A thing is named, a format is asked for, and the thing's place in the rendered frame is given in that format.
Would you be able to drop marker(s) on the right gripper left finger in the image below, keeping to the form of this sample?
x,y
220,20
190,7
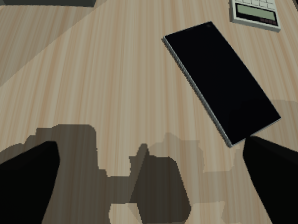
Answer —
x,y
26,184

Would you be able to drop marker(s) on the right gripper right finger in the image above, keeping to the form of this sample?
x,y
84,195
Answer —
x,y
273,170

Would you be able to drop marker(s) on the white desktop calculator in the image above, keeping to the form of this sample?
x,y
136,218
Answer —
x,y
256,13

